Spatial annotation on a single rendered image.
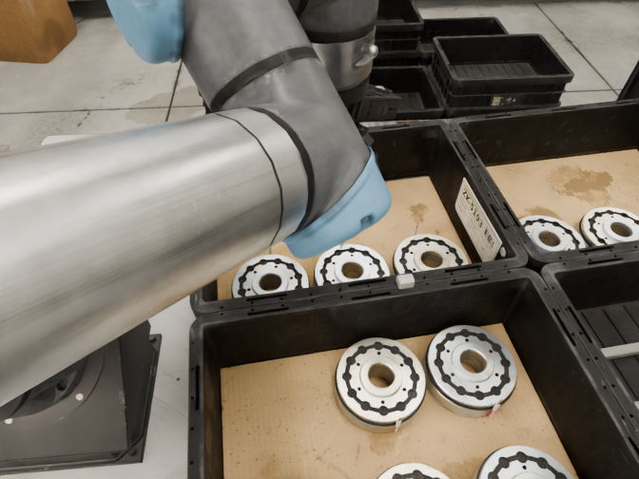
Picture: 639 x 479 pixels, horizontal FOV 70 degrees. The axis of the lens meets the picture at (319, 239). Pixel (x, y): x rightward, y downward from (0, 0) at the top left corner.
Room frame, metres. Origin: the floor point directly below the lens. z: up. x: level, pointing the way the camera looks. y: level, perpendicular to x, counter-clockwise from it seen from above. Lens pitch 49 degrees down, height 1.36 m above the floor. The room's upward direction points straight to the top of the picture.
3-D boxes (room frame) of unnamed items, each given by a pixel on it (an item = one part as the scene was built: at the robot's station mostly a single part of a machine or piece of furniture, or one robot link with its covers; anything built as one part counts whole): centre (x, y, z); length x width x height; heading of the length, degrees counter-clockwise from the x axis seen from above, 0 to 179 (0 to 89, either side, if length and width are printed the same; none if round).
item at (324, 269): (0.37, -0.04, 0.86); 0.10 x 0.10 x 0.01
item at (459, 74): (1.48, -0.61, 0.37); 0.40 x 0.30 x 0.45; 94
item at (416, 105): (1.45, -0.21, 0.31); 0.40 x 0.30 x 0.34; 94
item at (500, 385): (0.24, -0.18, 0.86); 0.10 x 0.10 x 0.01
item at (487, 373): (0.24, -0.18, 0.86); 0.05 x 0.05 x 0.01
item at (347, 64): (0.37, -0.01, 1.17); 0.08 x 0.08 x 0.05
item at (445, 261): (0.39, -0.15, 0.86); 0.05 x 0.05 x 0.01
